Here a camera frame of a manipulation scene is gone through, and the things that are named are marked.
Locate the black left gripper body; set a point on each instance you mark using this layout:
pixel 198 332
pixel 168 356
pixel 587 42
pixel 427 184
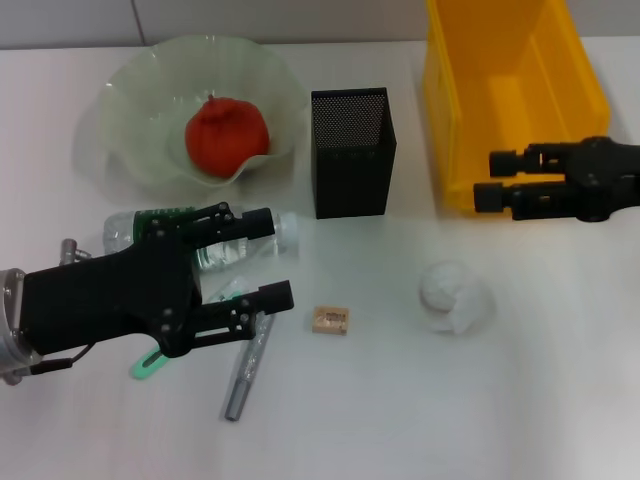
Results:
pixel 110 300

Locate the wavy green glass fruit plate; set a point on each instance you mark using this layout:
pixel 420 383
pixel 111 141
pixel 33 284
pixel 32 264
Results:
pixel 140 100

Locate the clear green-label water bottle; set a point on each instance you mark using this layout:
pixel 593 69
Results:
pixel 120 232

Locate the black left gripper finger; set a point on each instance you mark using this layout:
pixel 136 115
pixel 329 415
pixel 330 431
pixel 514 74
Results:
pixel 272 297
pixel 255 224

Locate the green utility knife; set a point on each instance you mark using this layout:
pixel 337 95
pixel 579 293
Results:
pixel 145 367

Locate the grey pen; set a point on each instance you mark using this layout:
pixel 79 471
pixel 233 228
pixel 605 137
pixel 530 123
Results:
pixel 240 385

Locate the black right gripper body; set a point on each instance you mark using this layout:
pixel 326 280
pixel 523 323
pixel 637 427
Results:
pixel 605 175

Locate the red-orange toy orange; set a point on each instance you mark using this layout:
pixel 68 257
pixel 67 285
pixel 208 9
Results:
pixel 225 140

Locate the yellow plastic bin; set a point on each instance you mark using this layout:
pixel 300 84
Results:
pixel 550 100

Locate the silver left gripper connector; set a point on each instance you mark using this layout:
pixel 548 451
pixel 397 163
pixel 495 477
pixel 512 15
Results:
pixel 70 250

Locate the white paper ball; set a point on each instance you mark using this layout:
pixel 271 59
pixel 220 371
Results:
pixel 445 290

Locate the black mesh pen holder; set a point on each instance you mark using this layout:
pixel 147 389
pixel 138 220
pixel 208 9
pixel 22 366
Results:
pixel 350 165

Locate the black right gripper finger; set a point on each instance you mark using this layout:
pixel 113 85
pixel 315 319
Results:
pixel 505 162
pixel 490 196

